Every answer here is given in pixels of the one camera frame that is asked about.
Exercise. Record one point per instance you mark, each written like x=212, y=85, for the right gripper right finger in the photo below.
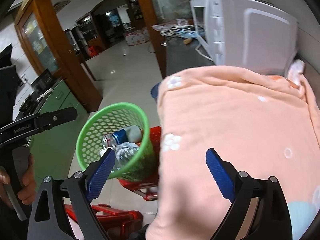
x=271, y=219

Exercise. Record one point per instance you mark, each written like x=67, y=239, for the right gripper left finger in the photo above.
x=49, y=219

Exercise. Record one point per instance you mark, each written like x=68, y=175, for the blue beer can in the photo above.
x=114, y=139

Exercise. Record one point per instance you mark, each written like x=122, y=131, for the white plastic cup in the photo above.
x=133, y=133

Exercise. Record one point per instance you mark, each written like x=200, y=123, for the blue lined trash bin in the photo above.
x=154, y=91

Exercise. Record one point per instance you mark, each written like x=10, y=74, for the person's left hand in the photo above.
x=27, y=194

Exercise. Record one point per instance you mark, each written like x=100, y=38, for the red plastic stool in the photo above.
x=126, y=195

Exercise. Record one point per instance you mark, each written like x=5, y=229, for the peach towel cloth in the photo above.
x=264, y=125

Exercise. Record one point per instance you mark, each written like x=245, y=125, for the green perforated waste basket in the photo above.
x=112, y=118

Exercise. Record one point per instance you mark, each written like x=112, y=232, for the clear plastic bottle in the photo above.
x=124, y=153

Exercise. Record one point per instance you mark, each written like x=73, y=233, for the polka dot storage box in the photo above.
x=137, y=37

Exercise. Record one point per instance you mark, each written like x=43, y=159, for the white microwave oven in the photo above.
x=246, y=33

